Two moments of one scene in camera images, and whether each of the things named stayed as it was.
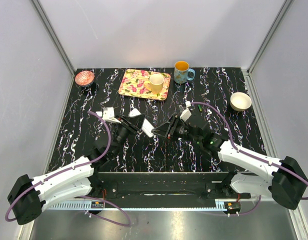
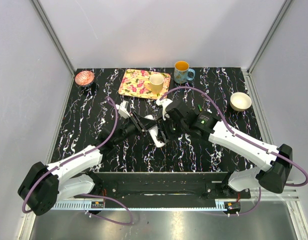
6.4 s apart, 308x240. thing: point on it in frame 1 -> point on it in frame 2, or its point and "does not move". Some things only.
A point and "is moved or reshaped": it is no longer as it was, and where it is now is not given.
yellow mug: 155,84 does not move
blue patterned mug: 181,72 does not move
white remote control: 147,127 is moved or reshaped
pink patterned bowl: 84,78 does not move
